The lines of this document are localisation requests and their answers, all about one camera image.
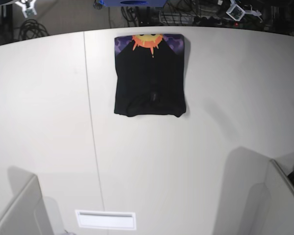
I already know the black T-shirt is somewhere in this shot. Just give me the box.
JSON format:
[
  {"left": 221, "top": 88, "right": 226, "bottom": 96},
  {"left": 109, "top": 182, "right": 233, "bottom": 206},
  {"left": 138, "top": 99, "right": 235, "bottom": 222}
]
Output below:
[{"left": 114, "top": 33, "right": 186, "bottom": 118}]

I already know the blue plastic bin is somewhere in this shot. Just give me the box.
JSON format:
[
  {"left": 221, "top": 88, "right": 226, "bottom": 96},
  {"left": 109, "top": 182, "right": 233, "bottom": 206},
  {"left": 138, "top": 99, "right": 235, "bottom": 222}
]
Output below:
[{"left": 98, "top": 0, "right": 167, "bottom": 7}]

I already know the power strip with red light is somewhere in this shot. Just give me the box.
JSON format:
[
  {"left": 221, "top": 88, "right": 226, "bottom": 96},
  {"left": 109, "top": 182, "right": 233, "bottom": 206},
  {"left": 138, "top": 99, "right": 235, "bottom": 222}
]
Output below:
[{"left": 193, "top": 16, "right": 240, "bottom": 28}]

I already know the white paper label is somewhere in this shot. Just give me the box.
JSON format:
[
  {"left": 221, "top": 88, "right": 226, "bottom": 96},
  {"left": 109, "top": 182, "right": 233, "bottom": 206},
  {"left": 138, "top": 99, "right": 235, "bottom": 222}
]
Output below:
[{"left": 75, "top": 210, "right": 137, "bottom": 231}]

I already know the left white partition panel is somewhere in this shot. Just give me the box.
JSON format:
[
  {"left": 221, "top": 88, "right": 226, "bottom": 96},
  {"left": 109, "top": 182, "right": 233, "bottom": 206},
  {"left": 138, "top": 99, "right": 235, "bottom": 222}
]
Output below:
[{"left": 0, "top": 174, "right": 68, "bottom": 235}]

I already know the white partition panel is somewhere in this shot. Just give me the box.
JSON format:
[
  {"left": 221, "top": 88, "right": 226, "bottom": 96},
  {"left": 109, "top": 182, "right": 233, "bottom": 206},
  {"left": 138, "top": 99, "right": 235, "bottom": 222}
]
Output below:
[
  {"left": 249, "top": 160, "right": 294, "bottom": 235},
  {"left": 0, "top": 174, "right": 68, "bottom": 235}
]

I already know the right white partition panel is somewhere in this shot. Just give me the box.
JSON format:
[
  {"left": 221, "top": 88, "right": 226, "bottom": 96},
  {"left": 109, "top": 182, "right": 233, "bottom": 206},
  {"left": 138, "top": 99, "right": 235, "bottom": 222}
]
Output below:
[{"left": 249, "top": 160, "right": 294, "bottom": 235}]

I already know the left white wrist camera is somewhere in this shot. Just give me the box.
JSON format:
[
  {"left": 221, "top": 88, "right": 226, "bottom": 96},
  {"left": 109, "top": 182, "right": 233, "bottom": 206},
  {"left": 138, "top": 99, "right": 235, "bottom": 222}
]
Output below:
[{"left": 226, "top": 0, "right": 263, "bottom": 22}]

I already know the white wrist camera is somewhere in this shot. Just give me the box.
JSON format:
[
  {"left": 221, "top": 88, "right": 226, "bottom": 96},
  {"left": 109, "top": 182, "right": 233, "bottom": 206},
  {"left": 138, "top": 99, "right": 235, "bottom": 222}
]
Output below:
[
  {"left": 226, "top": 0, "right": 263, "bottom": 22},
  {"left": 14, "top": 0, "right": 37, "bottom": 19}
]

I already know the black coiled floor cable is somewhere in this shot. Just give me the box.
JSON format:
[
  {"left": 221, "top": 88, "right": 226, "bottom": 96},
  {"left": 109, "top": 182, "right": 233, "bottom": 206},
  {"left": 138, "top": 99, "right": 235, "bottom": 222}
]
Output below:
[{"left": 18, "top": 19, "right": 49, "bottom": 41}]

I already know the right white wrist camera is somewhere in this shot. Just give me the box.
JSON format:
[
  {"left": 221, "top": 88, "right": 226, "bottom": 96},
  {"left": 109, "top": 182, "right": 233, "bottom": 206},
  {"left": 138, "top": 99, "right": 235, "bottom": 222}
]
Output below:
[{"left": 14, "top": 0, "right": 37, "bottom": 19}]

